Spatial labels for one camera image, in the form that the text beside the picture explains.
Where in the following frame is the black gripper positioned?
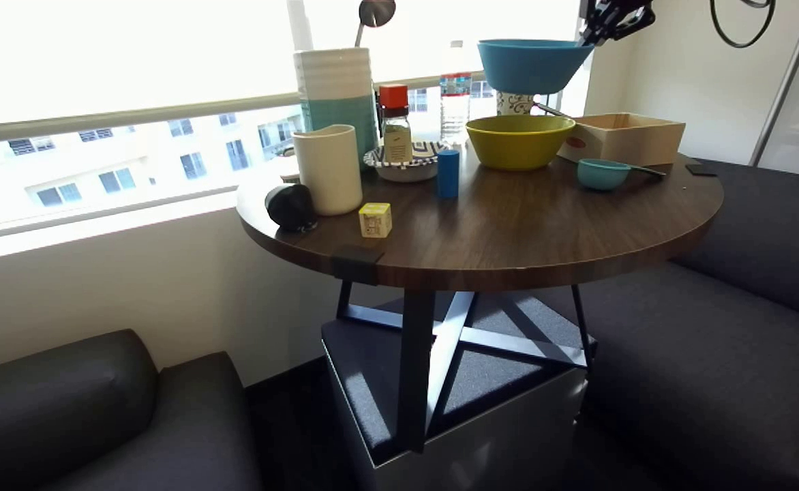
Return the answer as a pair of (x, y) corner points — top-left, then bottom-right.
(578, 0), (657, 49)

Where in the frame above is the blue bowl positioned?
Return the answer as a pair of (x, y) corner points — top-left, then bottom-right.
(477, 35), (596, 96)

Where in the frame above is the wooden box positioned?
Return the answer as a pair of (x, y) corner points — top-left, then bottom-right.
(562, 113), (689, 169)

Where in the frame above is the yellow bowl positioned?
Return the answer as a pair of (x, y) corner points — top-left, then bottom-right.
(462, 113), (578, 175)

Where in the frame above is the small teal bowl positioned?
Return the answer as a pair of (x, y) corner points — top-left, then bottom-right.
(559, 154), (671, 193)

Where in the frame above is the patterned paper cup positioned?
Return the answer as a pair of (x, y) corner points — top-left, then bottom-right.
(492, 91), (536, 119)

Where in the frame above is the clear plastic water bottle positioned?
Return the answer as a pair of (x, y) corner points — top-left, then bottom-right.
(438, 35), (475, 148)

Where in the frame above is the small flat black item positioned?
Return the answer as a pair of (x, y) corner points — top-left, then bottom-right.
(682, 158), (720, 181)

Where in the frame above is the white roller window blind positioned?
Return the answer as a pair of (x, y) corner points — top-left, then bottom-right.
(299, 0), (591, 84)
(0, 0), (303, 130)

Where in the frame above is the blue cylinder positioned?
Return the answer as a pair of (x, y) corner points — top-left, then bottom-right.
(432, 144), (462, 205)

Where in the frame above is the red capped bottle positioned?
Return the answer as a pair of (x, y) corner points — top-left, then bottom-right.
(377, 83), (411, 125)

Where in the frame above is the round metal ladle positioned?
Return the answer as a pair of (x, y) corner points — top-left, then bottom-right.
(355, 0), (397, 49)

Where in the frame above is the small beige jar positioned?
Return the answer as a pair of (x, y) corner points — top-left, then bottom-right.
(382, 117), (417, 163)

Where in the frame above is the patterned small plate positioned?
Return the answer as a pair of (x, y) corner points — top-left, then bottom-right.
(360, 143), (442, 186)

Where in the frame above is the tall white teal striped canister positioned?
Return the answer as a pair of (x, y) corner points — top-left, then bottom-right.
(292, 47), (382, 158)

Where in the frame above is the yellow cube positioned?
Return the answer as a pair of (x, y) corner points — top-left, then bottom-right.
(357, 199), (394, 242)

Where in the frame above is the cream cylindrical cup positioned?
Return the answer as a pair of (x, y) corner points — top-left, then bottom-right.
(292, 122), (364, 219)

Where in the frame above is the small black round object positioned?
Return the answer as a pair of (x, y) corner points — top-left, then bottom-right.
(263, 184), (319, 231)

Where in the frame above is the dark fabric bench sofa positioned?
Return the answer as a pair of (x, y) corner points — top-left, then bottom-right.
(578, 158), (799, 491)

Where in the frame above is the dark leather sofa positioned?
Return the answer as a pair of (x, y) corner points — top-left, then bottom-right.
(0, 327), (263, 491)

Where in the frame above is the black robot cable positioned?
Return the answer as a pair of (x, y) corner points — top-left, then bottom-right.
(709, 0), (777, 51)

